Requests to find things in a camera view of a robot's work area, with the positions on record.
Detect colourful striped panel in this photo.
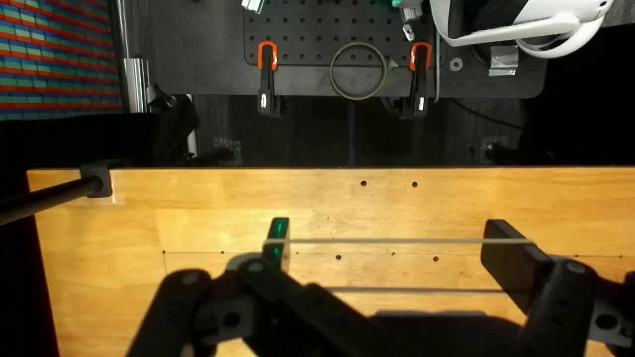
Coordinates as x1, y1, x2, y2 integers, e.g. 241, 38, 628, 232
0, 0, 126, 123

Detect dark rubber ring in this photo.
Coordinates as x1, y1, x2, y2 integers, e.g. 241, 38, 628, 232
327, 40, 388, 103

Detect silver metal clip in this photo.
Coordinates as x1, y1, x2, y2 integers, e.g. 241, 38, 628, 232
486, 43, 521, 79

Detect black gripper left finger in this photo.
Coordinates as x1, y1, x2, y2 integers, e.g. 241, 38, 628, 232
124, 216, 398, 357

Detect white cylinder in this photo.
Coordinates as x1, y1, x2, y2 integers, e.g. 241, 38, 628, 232
120, 55, 152, 115

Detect black rod bracket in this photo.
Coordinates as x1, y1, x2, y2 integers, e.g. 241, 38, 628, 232
77, 160, 114, 198

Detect black stand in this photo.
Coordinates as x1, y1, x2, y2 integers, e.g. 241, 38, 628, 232
144, 85, 234, 164

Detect orange-handled black clamp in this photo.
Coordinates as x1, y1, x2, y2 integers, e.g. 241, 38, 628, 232
398, 40, 434, 119
253, 38, 281, 119

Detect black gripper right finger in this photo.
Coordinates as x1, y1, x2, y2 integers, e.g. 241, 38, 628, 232
480, 218, 635, 357

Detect black rod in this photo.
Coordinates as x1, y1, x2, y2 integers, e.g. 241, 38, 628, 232
0, 176, 101, 228

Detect black pegboard plate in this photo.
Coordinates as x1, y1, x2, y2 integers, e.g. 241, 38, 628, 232
237, 0, 549, 103

